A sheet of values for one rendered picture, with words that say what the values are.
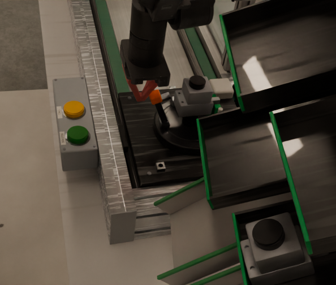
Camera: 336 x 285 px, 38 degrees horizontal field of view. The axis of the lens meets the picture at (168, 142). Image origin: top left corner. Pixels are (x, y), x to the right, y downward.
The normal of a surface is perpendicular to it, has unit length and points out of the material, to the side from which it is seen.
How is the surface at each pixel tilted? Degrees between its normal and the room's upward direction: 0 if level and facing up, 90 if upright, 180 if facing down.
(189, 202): 90
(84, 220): 0
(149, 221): 90
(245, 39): 25
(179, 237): 45
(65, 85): 0
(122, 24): 0
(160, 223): 90
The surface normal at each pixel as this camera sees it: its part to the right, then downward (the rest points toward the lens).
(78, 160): 0.23, 0.74
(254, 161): -0.32, -0.62
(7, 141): 0.11, -0.66
